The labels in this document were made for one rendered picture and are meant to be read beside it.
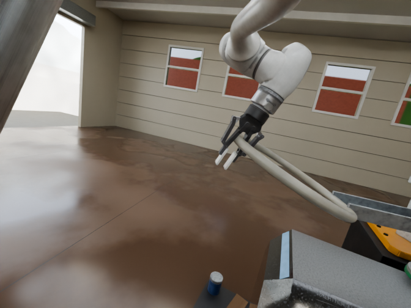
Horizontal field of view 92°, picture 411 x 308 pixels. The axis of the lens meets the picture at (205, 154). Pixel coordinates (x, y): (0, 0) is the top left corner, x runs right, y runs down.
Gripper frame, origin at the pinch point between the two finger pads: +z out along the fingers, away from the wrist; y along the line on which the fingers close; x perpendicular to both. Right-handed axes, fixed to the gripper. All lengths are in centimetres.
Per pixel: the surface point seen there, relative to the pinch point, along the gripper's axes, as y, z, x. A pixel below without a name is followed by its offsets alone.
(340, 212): 25.6, -8.8, -24.2
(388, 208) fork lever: 64, -17, -6
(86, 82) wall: -314, 169, 658
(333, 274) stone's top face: 57, 14, -13
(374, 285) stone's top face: 70, 9, -17
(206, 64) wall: -9, -96, 669
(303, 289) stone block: 43, 21, -20
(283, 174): 8.5, -8.6, -19.5
